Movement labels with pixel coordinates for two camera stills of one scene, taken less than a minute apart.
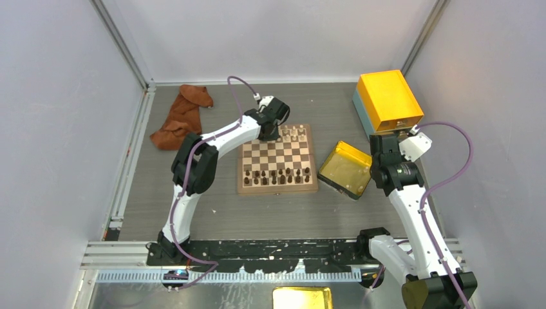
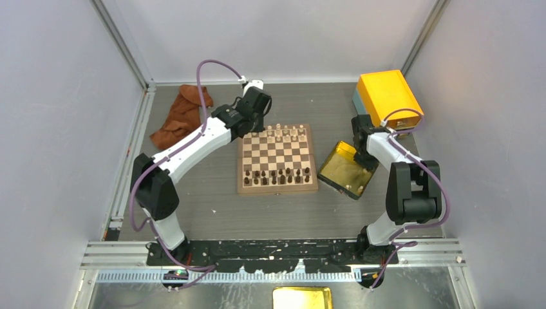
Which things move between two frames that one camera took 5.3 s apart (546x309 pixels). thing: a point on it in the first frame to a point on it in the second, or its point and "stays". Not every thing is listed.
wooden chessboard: (284, 165) stays
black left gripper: (273, 137) to (260, 127)
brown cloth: (185, 118) stays
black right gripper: (405, 160) to (368, 165)
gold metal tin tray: (347, 169) stays
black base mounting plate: (333, 255) stays
